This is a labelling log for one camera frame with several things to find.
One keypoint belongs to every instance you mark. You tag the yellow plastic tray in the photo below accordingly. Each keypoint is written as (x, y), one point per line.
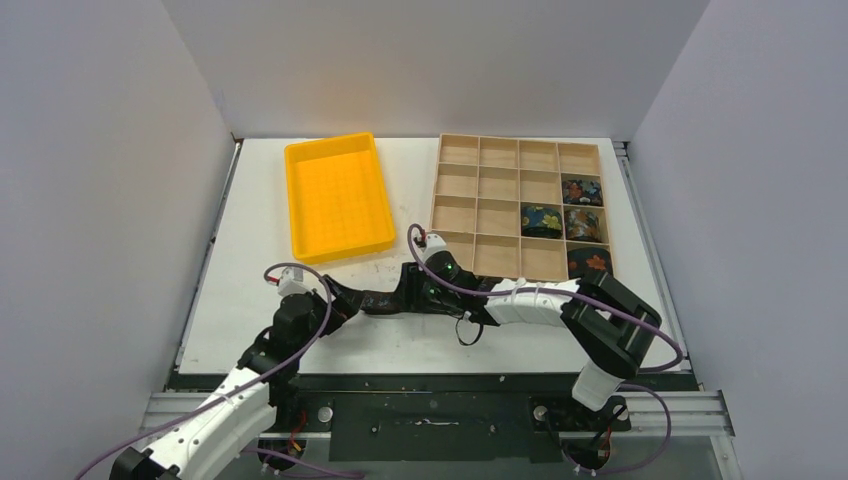
(337, 199)

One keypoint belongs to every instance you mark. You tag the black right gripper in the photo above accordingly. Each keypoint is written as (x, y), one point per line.
(411, 283)

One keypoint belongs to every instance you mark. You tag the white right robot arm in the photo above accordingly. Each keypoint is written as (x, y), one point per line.
(614, 327)

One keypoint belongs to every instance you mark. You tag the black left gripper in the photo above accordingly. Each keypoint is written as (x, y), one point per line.
(345, 305)

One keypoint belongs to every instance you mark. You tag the blue yellow floral rolled tie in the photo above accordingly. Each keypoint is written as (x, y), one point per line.
(538, 221)

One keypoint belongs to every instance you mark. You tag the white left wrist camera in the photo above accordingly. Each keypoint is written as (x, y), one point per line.
(291, 282)

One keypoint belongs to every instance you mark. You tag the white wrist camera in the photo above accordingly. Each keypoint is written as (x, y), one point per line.
(431, 244)
(291, 282)

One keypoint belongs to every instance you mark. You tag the navy red floral rolled tie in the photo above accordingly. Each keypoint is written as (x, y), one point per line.
(582, 192)

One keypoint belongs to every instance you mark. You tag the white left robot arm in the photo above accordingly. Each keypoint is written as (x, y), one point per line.
(258, 392)

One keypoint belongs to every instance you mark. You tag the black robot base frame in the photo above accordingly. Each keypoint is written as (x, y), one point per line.
(468, 417)

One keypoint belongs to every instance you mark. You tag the black orange floral rolled tie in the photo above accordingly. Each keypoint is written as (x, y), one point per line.
(581, 261)

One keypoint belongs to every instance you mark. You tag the wooden compartment organizer box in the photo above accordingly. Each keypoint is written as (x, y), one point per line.
(481, 184)

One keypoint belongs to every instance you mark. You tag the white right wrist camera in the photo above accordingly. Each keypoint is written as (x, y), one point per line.
(431, 244)

